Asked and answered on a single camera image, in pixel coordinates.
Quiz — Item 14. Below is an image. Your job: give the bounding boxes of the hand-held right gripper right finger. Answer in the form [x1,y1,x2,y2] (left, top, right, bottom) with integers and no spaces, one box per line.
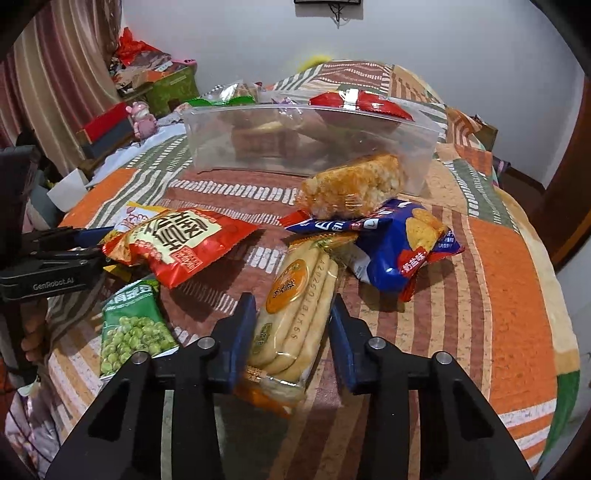
[329,293,536,480]

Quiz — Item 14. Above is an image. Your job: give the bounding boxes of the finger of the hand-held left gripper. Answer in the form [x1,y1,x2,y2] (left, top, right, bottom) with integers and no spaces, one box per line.
[0,249,106,280]
[18,225,116,252]

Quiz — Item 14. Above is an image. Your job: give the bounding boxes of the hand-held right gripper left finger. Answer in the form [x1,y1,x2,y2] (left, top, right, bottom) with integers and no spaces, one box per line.
[44,292,257,480]

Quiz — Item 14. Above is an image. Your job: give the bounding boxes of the biscuit packet with orange label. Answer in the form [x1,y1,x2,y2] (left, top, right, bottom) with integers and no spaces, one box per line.
[233,240,340,418]

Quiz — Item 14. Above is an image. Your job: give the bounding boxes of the red peanut packet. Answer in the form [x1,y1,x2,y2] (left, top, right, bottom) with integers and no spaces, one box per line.
[102,208,262,290]

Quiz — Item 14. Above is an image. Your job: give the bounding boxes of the clear plastic container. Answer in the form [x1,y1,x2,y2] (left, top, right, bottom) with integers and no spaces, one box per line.
[178,90,439,195]

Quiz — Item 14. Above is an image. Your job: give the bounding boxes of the green white snack packet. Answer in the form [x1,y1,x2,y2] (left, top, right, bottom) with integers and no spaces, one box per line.
[185,80,259,104]

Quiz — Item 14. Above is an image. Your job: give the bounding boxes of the clear packet of brown snack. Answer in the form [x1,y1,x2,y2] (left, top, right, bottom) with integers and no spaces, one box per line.
[226,108,287,160]

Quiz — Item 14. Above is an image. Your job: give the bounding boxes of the red packet with barcode label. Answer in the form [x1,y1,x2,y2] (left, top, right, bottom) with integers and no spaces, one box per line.
[308,90,416,123]

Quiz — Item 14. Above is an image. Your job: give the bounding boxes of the person's left hand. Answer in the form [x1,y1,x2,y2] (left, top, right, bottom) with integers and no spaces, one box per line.
[19,314,49,367]

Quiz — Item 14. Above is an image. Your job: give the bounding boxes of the white paper sheets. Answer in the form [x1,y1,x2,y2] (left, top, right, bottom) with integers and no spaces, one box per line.
[46,168,88,213]

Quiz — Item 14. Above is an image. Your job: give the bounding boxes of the yellow snack strips packet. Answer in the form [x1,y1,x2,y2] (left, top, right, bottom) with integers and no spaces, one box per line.
[104,202,171,282]

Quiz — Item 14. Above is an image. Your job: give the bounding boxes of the grey box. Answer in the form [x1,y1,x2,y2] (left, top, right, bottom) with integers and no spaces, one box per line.
[83,122,139,160]

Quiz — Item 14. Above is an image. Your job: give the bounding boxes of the green pea packet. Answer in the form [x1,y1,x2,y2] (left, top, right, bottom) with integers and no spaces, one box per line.
[99,279,180,381]

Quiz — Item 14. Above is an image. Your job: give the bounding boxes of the blue chip packet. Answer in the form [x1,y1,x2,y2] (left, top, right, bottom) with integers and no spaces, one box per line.
[281,198,465,303]

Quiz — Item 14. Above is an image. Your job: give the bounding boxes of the white cloth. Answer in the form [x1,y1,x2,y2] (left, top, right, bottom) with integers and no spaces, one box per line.
[92,124,190,181]

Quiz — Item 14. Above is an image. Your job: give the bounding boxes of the red box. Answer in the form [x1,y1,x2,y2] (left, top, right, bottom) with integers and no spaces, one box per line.
[76,102,134,144]

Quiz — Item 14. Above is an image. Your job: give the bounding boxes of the pink toy rabbit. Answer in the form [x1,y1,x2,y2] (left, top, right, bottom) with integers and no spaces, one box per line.
[126,102,158,138]

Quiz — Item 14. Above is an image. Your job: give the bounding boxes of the striped patchwork blanket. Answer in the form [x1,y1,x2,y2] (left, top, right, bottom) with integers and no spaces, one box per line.
[46,58,580,480]

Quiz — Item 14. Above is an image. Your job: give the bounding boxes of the rice crisp packet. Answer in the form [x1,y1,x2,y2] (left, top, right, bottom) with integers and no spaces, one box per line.
[294,152,407,220]

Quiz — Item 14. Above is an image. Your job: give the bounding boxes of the striped brown curtain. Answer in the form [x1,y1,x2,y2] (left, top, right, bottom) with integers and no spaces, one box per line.
[0,0,123,153]

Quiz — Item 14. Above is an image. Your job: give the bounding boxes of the green patterned box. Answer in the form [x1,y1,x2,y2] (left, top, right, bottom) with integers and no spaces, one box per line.
[145,65,200,116]

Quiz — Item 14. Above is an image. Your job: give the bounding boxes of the pile of paper boxes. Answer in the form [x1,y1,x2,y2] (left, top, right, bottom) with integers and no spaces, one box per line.
[108,51,185,93]

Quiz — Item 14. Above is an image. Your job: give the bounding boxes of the red plastic bag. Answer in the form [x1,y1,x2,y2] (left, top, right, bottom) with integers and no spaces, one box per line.
[113,28,167,65]

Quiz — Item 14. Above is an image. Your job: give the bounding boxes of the small cardboard box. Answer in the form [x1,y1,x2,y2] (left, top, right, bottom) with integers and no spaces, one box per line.
[475,115,499,151]

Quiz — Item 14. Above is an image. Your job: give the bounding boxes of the brown wooden door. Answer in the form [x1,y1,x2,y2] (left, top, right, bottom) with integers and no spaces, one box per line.
[531,74,591,273]

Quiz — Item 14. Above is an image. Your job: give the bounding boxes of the yellow fuzzy tube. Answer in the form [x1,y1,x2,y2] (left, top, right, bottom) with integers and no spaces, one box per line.
[298,55,335,72]

